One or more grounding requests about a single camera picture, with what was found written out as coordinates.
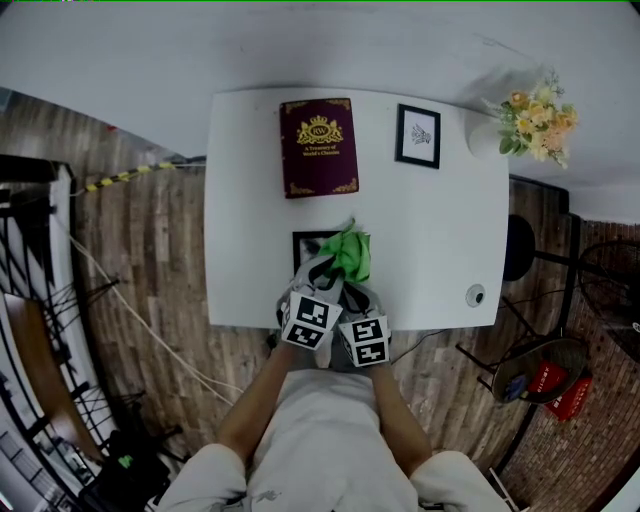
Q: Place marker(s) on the person's white shirt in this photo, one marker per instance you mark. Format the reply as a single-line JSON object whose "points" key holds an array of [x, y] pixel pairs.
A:
{"points": [[325, 450]]}

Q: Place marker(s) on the small black framed picture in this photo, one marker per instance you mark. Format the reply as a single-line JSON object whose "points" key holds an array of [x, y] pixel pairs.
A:
{"points": [[417, 135]]}

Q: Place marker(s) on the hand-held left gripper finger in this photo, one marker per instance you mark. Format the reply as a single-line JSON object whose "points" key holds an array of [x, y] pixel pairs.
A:
{"points": [[332, 286], [306, 274]]}

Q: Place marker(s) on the white vase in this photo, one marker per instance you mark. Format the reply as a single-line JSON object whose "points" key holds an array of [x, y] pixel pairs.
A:
{"points": [[482, 140]]}

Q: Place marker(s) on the blue packet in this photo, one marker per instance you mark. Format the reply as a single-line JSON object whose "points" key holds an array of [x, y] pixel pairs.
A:
{"points": [[515, 389]]}

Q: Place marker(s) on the red box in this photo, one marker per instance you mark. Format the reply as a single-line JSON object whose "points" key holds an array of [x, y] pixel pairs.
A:
{"points": [[572, 400]]}

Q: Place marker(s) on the black metal rack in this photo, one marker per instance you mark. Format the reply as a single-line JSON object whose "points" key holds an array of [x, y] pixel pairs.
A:
{"points": [[30, 167]]}

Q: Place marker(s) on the green microfibre cloth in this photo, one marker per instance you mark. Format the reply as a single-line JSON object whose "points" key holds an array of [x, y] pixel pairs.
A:
{"points": [[350, 250]]}

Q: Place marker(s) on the person's left forearm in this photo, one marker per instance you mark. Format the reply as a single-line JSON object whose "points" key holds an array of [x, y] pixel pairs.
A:
{"points": [[255, 400]]}

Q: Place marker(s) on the person's white shoe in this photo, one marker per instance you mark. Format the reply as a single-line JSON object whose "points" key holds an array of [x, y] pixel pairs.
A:
{"points": [[324, 356]]}

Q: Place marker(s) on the red bag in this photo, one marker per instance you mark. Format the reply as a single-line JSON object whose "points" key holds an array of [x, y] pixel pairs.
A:
{"points": [[547, 377]]}

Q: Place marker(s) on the maroon hardcover book gold ornament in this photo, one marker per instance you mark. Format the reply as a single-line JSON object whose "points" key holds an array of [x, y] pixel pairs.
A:
{"points": [[320, 150]]}

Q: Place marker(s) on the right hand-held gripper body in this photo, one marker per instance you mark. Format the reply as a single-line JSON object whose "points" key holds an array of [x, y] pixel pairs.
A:
{"points": [[365, 340]]}

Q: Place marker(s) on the black framed photo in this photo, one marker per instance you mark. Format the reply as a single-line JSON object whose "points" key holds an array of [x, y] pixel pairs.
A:
{"points": [[305, 247]]}

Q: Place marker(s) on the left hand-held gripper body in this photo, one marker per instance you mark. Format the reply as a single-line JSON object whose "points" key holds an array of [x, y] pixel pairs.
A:
{"points": [[310, 317]]}

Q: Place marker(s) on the person's right forearm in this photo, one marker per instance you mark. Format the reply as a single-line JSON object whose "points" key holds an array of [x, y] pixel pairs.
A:
{"points": [[400, 420]]}

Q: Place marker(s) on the white table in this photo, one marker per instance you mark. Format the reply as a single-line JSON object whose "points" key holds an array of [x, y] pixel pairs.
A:
{"points": [[425, 225]]}

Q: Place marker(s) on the yellow and black striped tape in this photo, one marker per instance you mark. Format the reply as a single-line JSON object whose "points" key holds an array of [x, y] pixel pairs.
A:
{"points": [[125, 175]]}

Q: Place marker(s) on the black equipment with green light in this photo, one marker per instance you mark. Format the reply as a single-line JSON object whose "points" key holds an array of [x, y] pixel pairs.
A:
{"points": [[125, 480]]}

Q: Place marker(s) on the brown wooden top desk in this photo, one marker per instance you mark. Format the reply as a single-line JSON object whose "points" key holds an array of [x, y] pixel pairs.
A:
{"points": [[40, 360]]}

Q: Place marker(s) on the black standing fan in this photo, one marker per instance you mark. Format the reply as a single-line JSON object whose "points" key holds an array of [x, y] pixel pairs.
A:
{"points": [[520, 247]]}

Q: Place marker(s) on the yellow and orange flower bouquet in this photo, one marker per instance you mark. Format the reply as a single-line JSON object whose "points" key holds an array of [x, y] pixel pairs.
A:
{"points": [[537, 122]]}

